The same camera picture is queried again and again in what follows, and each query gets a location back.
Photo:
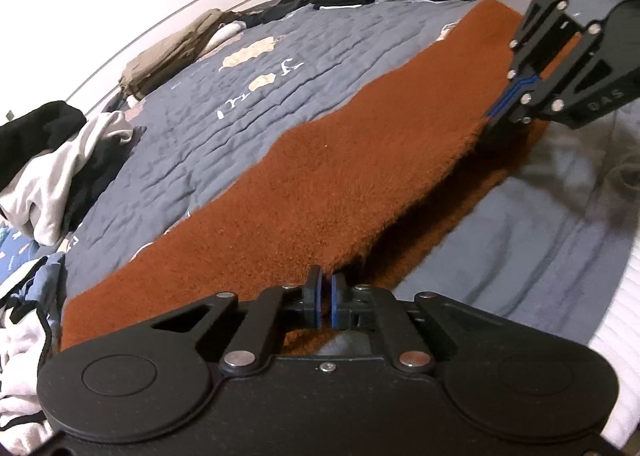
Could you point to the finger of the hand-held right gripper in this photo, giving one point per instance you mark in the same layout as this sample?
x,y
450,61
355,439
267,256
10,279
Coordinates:
x,y
550,11
560,81

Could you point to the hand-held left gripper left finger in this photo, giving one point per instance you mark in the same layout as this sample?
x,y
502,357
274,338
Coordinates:
x,y
316,296

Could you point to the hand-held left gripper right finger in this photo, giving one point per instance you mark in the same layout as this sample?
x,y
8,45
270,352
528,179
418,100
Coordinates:
x,y
336,303

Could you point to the rust brown fleece garment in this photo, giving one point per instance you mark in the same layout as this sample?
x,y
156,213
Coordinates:
x,y
300,176

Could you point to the pile of black white clothes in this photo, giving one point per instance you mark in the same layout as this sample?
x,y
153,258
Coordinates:
x,y
50,176

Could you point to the grey printed quilt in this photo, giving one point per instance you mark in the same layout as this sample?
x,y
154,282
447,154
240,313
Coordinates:
x,y
200,111

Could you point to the dark grey crumpled garment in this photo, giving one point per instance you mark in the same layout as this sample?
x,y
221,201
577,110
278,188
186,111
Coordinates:
x,y
100,171

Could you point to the black garment by headboard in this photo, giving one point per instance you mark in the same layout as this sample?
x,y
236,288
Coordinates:
x,y
280,6

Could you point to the white folded cloth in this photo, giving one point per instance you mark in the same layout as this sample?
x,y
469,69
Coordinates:
x,y
225,34

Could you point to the folded khaki pants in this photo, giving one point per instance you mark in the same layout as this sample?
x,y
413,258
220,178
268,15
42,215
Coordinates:
x,y
170,54

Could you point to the white bed sheet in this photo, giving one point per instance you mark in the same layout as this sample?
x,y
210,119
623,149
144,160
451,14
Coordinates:
x,y
620,361

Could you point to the blue printed cloth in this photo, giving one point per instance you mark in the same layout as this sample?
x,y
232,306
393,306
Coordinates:
x,y
30,246

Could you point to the black and white jacket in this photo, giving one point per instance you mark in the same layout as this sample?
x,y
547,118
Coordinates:
x,y
20,351

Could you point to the white bed headboard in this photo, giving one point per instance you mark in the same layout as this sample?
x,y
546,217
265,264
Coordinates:
x,y
200,1

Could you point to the black bulky garment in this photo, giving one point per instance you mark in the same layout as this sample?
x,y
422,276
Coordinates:
x,y
40,131

